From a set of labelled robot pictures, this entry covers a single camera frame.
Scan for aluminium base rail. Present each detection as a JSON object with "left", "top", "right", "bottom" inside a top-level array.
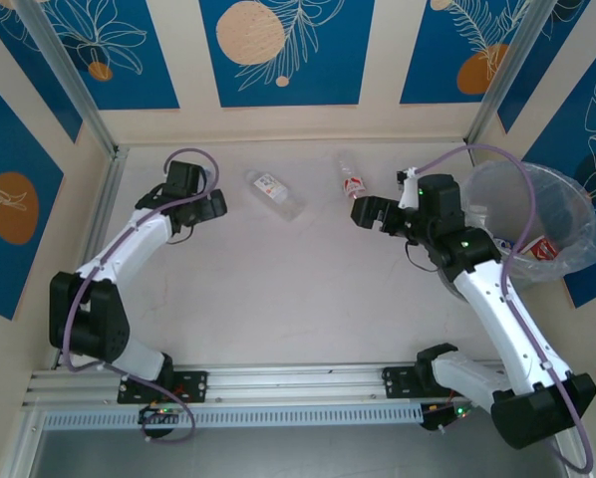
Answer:
[{"left": 21, "top": 358, "right": 573, "bottom": 410}]

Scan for grey slotted cable duct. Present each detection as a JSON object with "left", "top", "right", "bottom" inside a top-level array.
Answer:
[{"left": 41, "top": 403, "right": 427, "bottom": 432}]

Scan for clear bottle red cap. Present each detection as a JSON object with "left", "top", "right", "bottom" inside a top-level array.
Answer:
[{"left": 495, "top": 234, "right": 562, "bottom": 263}]

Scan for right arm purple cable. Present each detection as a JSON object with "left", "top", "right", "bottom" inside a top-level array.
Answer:
[{"left": 412, "top": 142, "right": 596, "bottom": 473}]

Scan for square clear bottle white label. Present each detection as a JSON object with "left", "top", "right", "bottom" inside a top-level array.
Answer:
[{"left": 246, "top": 168, "right": 305, "bottom": 221}]

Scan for aluminium frame post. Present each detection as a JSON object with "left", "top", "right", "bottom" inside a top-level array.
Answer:
[
  {"left": 16, "top": 0, "right": 130, "bottom": 160},
  {"left": 464, "top": 0, "right": 553, "bottom": 150}
]

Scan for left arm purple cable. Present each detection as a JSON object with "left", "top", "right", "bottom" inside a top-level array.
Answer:
[{"left": 62, "top": 147, "right": 220, "bottom": 445}]

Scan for aluminium side rail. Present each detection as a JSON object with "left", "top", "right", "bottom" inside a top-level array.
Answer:
[{"left": 76, "top": 146, "right": 130, "bottom": 288}]

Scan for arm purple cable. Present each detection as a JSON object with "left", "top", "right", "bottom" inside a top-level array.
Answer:
[
  {"left": 62, "top": 147, "right": 220, "bottom": 445},
  {"left": 412, "top": 142, "right": 596, "bottom": 473}
]

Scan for small circuit board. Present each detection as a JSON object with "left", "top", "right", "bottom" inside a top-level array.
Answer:
[
  {"left": 421, "top": 402, "right": 473, "bottom": 432},
  {"left": 138, "top": 405, "right": 185, "bottom": 425}
]

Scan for clear plastic bin liner bag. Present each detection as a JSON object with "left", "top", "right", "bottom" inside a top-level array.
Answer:
[{"left": 461, "top": 158, "right": 596, "bottom": 285}]

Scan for clear bottle red white label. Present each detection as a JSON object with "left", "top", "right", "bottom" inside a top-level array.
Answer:
[{"left": 333, "top": 150, "right": 370, "bottom": 201}]

